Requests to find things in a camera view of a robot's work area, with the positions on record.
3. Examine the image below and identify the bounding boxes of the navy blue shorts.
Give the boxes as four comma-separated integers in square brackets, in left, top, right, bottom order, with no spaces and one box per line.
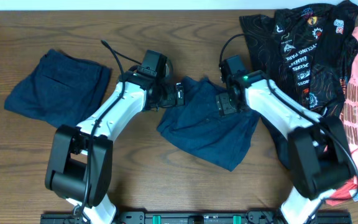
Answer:
[4,49,112,128]
[157,77,260,171]

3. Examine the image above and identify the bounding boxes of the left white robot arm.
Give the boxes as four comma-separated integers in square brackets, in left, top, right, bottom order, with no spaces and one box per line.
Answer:
[40,71,184,223]

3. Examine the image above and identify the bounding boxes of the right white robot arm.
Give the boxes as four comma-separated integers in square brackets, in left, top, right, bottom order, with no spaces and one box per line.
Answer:
[217,70,358,223]

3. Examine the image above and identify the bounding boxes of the black printed cycling jersey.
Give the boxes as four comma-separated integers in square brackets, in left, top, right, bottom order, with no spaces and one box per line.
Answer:
[239,0,358,170]

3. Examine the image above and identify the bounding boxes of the folded navy blue shorts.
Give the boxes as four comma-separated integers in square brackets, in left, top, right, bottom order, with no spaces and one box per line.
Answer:
[4,49,112,128]

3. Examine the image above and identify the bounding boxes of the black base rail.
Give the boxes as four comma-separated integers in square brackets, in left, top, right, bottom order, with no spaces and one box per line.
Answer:
[40,210,352,224]

